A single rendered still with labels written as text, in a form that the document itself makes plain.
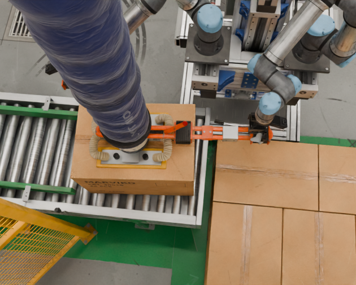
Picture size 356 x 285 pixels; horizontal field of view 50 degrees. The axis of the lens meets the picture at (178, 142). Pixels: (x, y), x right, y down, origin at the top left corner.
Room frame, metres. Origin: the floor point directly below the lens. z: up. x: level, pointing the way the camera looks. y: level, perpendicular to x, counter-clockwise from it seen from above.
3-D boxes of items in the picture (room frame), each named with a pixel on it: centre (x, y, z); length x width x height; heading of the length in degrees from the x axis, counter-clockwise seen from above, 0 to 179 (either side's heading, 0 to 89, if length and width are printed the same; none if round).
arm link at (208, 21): (1.07, -0.22, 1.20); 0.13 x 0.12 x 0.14; 23
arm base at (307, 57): (0.95, -0.70, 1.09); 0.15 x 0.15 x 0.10
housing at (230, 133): (0.56, -0.24, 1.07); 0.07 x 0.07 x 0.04; 81
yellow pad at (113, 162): (0.53, 0.23, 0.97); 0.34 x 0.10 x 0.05; 81
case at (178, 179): (0.63, 0.21, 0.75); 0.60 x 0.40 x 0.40; 81
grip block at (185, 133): (0.59, -0.03, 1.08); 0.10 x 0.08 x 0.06; 171
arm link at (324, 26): (0.95, -0.70, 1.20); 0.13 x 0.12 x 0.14; 36
